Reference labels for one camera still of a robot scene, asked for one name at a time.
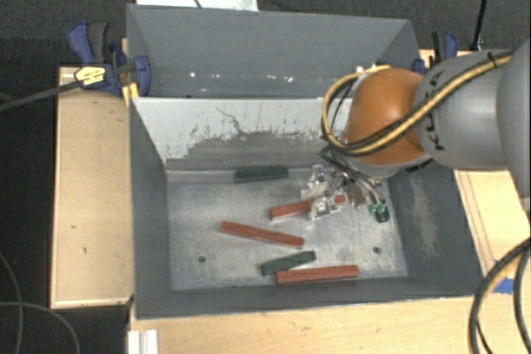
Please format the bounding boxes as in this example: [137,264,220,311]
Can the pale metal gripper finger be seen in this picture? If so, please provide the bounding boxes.
[308,195,342,221]
[300,163,335,200]

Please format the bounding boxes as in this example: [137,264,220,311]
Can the red-brown flat block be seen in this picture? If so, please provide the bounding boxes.
[274,264,360,286]
[268,194,348,223]
[219,220,306,250]

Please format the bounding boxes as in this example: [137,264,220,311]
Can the dark green flat block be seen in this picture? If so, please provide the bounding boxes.
[259,250,318,277]
[232,165,290,184]

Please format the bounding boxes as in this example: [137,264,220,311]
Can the grey metal bin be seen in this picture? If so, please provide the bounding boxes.
[125,2,485,318]

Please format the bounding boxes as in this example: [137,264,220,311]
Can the pale wood flat board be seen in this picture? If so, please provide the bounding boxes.
[49,62,136,310]

